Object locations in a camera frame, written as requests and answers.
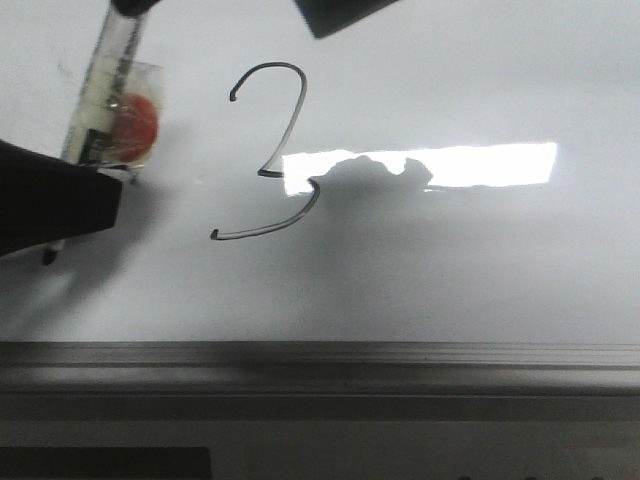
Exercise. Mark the red magnet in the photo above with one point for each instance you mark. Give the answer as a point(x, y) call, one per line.
point(135, 129)

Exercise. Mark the aluminium whiteboard frame rail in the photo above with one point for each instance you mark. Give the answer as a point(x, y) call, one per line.
point(319, 368)

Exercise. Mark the white dry-erase marker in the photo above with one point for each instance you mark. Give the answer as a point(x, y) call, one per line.
point(101, 98)

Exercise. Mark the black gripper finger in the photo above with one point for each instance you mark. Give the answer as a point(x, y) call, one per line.
point(327, 17)
point(44, 199)

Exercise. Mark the white whiteboard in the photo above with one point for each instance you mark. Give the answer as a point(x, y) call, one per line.
point(442, 171)

